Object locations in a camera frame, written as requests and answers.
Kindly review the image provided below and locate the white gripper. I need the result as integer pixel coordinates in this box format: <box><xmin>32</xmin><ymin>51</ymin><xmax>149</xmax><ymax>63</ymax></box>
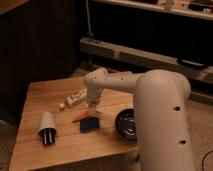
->
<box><xmin>87</xmin><ymin>94</ymin><xmax>103</xmax><ymax>118</ymax></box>

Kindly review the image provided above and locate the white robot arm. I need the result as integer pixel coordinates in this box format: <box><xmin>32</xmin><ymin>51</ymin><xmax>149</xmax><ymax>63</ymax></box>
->
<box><xmin>84</xmin><ymin>68</ymin><xmax>196</xmax><ymax>171</ymax></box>

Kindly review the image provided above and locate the blue sponge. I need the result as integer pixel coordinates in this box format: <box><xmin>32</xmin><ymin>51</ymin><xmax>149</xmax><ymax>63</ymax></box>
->
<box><xmin>80</xmin><ymin>118</ymin><xmax>100</xmax><ymax>133</ymax></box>

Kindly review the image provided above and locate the black bowl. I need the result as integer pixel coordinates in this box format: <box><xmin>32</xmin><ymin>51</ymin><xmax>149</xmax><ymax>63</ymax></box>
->
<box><xmin>115</xmin><ymin>108</ymin><xmax>137</xmax><ymax>142</ymax></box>

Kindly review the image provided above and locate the wooden table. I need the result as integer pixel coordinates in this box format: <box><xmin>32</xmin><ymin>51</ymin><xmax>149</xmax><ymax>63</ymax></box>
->
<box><xmin>9</xmin><ymin>77</ymin><xmax>137</xmax><ymax>171</ymax></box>

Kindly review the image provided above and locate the white cup with black utensils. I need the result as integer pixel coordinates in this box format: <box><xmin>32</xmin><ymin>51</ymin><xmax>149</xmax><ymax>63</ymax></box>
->
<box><xmin>38</xmin><ymin>112</ymin><xmax>57</xmax><ymax>146</ymax></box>

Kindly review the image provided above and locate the long grey case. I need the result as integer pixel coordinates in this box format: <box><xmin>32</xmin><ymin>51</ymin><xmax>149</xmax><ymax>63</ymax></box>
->
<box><xmin>80</xmin><ymin>37</ymin><xmax>213</xmax><ymax>84</ymax></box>

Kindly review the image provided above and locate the metal pole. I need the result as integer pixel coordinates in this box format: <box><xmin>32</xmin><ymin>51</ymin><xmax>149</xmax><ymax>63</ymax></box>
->
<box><xmin>85</xmin><ymin>0</ymin><xmax>93</xmax><ymax>41</ymax></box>

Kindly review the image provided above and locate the wooden shelf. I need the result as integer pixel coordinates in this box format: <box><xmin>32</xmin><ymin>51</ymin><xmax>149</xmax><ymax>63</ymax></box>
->
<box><xmin>92</xmin><ymin>0</ymin><xmax>213</xmax><ymax>21</ymax></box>

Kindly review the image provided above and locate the black case handle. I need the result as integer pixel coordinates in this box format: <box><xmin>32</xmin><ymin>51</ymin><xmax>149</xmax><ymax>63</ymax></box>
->
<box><xmin>176</xmin><ymin>58</ymin><xmax>209</xmax><ymax>70</ymax></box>

